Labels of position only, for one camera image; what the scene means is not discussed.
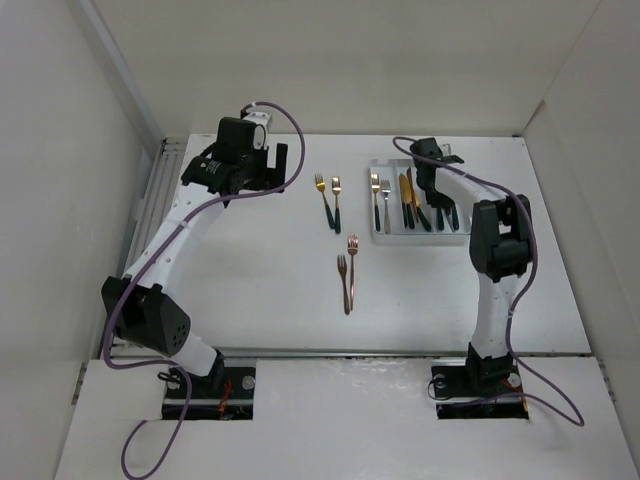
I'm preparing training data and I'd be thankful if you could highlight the gold fork green handle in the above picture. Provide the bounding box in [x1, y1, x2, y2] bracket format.
[370, 173, 381, 232]
[314, 174, 335, 229]
[331, 176, 342, 234]

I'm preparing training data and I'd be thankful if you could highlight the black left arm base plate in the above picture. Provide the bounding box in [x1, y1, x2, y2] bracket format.
[157, 358, 257, 421]

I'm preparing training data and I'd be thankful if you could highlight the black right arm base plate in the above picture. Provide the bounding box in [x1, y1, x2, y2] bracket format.
[430, 364, 529, 420]

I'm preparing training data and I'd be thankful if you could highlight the rose gold fork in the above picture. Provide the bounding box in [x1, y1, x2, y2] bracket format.
[347, 233, 359, 311]
[337, 254, 350, 315]

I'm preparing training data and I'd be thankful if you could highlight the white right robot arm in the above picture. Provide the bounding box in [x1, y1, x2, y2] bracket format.
[410, 138, 533, 400]

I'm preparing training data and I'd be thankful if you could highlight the aluminium rail frame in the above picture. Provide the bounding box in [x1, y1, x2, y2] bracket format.
[97, 137, 189, 361]

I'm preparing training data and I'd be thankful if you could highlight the white three-compartment cutlery tray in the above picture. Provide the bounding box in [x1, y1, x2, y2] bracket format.
[369, 159, 470, 247]

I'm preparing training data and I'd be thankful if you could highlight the gold spoon green handle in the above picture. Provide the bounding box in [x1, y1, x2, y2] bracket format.
[436, 208, 445, 231]
[449, 206, 460, 231]

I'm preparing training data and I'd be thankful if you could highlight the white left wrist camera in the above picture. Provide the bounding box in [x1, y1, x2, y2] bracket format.
[240, 109, 273, 130]

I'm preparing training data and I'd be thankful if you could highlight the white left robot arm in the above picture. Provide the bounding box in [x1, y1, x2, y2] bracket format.
[101, 111, 287, 397]

